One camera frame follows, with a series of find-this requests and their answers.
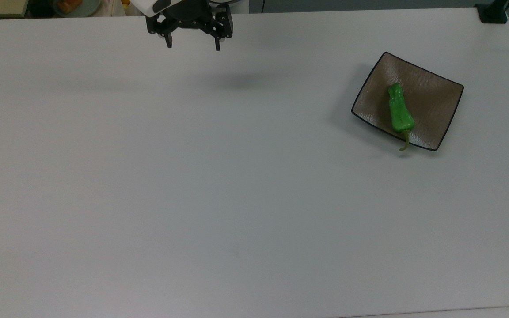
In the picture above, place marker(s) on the brown square ceramic plate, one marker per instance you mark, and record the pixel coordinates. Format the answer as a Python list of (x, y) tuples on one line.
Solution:
[(435, 106)]

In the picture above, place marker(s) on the green chili pepper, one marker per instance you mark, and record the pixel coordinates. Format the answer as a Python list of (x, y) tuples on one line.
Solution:
[(400, 110)]

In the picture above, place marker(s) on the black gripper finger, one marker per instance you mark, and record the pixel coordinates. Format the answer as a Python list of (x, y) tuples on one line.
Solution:
[(223, 24), (156, 24)]

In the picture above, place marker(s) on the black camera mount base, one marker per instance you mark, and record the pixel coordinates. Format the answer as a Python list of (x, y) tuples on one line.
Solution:
[(493, 13)]

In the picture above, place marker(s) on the teal dish with orange food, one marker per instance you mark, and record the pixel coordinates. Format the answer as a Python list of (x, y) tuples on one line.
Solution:
[(75, 6)]

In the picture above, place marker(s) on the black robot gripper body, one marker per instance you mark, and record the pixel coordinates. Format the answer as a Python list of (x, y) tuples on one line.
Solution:
[(190, 12)]

